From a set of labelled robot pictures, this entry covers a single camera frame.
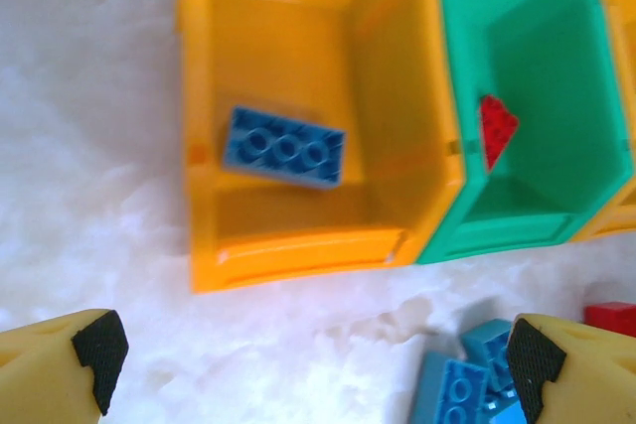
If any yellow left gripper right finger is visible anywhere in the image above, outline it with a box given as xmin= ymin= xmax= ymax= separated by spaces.
xmin=505 ymin=313 xmax=636 ymax=424

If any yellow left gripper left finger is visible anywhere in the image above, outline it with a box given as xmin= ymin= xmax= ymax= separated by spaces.
xmin=0 ymin=308 xmax=129 ymax=424

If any red lego brick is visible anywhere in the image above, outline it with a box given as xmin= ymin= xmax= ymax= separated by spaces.
xmin=583 ymin=302 xmax=636 ymax=339
xmin=477 ymin=94 xmax=521 ymax=172

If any blue lego brick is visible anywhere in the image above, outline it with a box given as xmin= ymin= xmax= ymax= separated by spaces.
xmin=459 ymin=318 xmax=518 ymax=393
xmin=407 ymin=350 xmax=493 ymax=424
xmin=222 ymin=104 xmax=348 ymax=192
xmin=484 ymin=388 xmax=531 ymax=424

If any green plastic bin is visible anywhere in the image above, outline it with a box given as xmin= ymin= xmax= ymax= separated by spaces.
xmin=415 ymin=0 xmax=636 ymax=266

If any orange plastic bin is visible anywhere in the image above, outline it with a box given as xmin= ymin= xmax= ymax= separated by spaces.
xmin=176 ymin=0 xmax=468 ymax=295
xmin=568 ymin=0 xmax=636 ymax=244

